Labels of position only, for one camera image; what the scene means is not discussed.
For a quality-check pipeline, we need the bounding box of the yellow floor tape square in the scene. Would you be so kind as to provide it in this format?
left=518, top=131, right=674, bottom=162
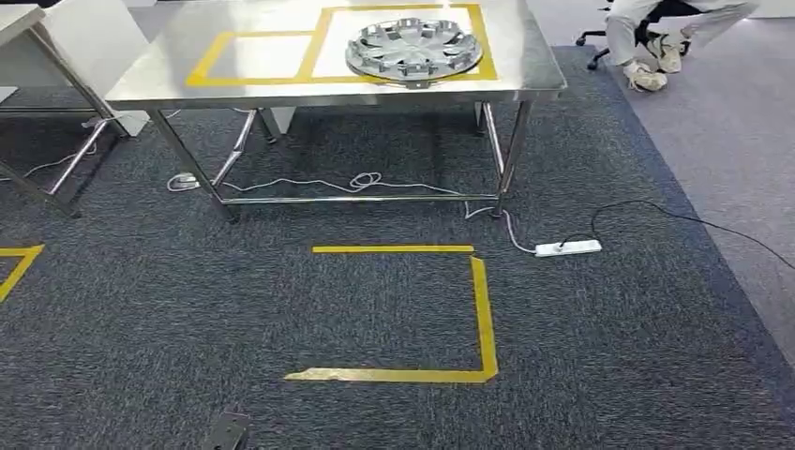
left=284, top=244, right=500, bottom=384

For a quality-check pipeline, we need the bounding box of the stainless steel table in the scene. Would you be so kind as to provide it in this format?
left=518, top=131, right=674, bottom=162
left=105, top=0, right=567, bottom=223

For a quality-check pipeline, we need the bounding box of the steel frame side table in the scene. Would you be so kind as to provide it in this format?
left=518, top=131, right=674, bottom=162
left=0, top=5, right=129, bottom=219

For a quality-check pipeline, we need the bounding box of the black floor cable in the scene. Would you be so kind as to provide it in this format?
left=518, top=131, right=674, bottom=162
left=557, top=198, right=795, bottom=272

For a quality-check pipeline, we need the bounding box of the white power cable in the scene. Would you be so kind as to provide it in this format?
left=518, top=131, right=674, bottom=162
left=166, top=172, right=539, bottom=255

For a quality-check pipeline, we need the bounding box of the white power strip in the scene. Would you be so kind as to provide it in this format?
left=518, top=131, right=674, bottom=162
left=534, top=238, right=603, bottom=259

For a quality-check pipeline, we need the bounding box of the white power adapter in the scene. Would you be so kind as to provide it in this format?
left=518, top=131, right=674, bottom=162
left=166, top=172, right=202, bottom=192

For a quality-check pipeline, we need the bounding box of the black office chair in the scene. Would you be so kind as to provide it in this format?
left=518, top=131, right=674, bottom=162
left=574, top=0, right=703, bottom=71

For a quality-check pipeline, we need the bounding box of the person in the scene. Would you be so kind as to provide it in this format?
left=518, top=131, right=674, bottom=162
left=605, top=0, right=762, bottom=94

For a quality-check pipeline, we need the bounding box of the silver wheel hubcap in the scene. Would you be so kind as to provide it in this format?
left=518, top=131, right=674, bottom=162
left=345, top=17, right=485, bottom=90

